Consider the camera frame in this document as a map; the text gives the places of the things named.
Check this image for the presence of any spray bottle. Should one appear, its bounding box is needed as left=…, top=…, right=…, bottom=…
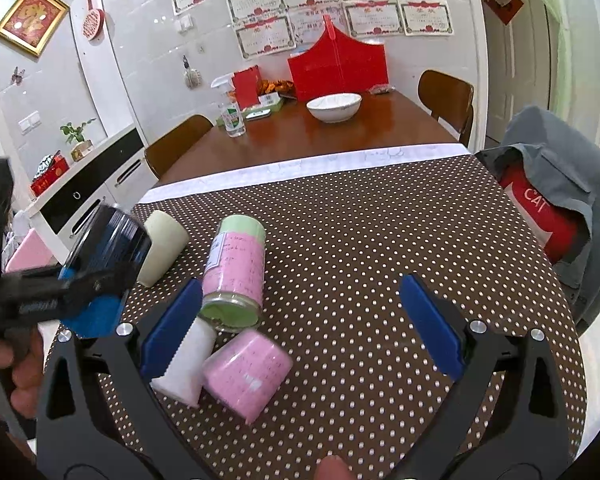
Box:
left=210, top=73, right=246, bottom=138

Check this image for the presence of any red box on cabinet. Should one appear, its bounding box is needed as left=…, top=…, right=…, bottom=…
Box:
left=31, top=151, right=69, bottom=197

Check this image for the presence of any pink cup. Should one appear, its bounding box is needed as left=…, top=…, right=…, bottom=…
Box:
left=202, top=328, right=292, bottom=425

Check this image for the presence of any red cat cushion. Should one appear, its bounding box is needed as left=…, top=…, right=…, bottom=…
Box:
left=498, top=162, right=579, bottom=263

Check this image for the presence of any pale green cup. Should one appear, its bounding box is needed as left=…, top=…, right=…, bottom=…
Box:
left=137, top=210, right=189, bottom=287

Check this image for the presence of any white bowl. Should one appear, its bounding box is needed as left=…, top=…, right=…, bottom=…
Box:
left=306, top=93, right=362, bottom=124

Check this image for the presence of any right hand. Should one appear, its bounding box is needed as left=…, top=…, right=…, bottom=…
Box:
left=313, top=455, right=356, bottom=480

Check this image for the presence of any red round wall ornament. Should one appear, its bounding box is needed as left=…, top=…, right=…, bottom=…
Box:
left=82, top=0, right=105, bottom=41

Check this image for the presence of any white sideboard cabinet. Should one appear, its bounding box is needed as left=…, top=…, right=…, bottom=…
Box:
left=26, top=125, right=157, bottom=262

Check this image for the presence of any potted plant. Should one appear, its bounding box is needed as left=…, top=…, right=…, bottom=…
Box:
left=60, top=118, right=95, bottom=162

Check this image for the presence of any red door decoration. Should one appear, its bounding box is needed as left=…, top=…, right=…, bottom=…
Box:
left=483, top=0, right=524, bottom=25

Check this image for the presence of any red gift bag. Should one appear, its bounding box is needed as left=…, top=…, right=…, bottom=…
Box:
left=288, top=15, right=389, bottom=102

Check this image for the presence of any gold framed red picture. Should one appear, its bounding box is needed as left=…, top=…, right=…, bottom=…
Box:
left=0, top=0, right=69, bottom=58

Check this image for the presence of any left hand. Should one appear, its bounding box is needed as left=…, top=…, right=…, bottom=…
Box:
left=0, top=327, right=44, bottom=419

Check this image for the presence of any brown polka dot tablecloth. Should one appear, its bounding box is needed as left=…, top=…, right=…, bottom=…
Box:
left=122, top=156, right=585, bottom=479

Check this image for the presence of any grey jacket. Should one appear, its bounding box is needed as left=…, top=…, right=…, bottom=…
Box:
left=477, top=106, right=600, bottom=333

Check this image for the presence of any black and blue cup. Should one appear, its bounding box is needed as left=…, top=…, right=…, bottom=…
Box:
left=59, top=204, right=154, bottom=338

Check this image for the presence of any wooden chair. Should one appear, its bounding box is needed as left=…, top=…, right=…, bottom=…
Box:
left=145, top=115, right=212, bottom=179
left=417, top=70, right=475, bottom=148

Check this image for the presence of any white paper cup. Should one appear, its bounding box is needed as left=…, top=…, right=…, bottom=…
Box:
left=150, top=318, right=218, bottom=408

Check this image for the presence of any green tray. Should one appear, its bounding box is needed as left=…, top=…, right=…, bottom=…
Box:
left=242, top=99, right=284, bottom=118

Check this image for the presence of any pink towel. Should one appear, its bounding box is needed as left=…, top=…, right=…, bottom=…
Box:
left=6, top=229, right=57, bottom=273

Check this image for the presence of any pink jar green lid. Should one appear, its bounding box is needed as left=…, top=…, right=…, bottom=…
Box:
left=199, top=214, right=266, bottom=333

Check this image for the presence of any right wooden chair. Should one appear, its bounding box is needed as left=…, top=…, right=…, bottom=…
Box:
left=417, top=70, right=475, bottom=148

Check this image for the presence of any red envelope box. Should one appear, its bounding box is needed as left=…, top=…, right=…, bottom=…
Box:
left=232, top=65, right=261, bottom=110

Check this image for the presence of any left wooden chair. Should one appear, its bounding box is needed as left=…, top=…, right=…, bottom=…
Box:
left=145, top=115, right=212, bottom=179

